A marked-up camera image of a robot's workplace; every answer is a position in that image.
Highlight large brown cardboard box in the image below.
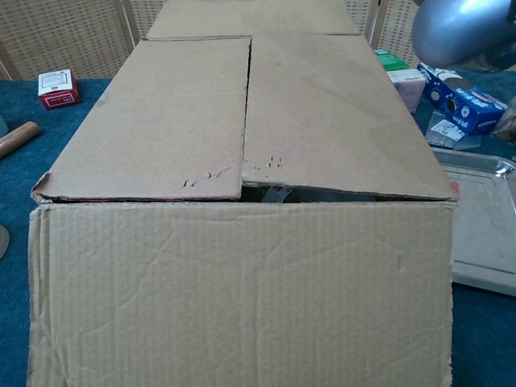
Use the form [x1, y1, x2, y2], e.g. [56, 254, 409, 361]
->
[26, 0, 459, 387]

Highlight green printed box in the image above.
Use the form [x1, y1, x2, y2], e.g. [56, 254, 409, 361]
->
[374, 48, 408, 73]

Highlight small red white box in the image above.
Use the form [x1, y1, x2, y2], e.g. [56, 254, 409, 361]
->
[37, 69, 81, 110]

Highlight blue cookie package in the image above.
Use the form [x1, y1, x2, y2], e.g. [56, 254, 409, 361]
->
[417, 62, 509, 136]

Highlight dark blue table cloth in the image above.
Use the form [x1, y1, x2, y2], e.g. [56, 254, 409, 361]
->
[0, 66, 516, 387]

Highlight white tissue multipack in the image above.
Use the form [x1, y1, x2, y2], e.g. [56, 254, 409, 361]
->
[385, 68, 428, 114]

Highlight clear labelled plastic bag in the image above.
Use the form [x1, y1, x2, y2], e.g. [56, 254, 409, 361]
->
[427, 110, 483, 151]

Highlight stainless steel tray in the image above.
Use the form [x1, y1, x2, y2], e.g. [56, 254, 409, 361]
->
[431, 147, 516, 298]

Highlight wooden rolling pin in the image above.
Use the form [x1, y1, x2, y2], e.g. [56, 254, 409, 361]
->
[0, 121, 40, 159]

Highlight woven folding screen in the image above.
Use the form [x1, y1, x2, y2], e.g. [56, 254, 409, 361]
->
[0, 0, 516, 81]

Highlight clear tray of brown snacks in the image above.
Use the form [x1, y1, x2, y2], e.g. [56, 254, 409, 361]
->
[489, 96, 516, 142]

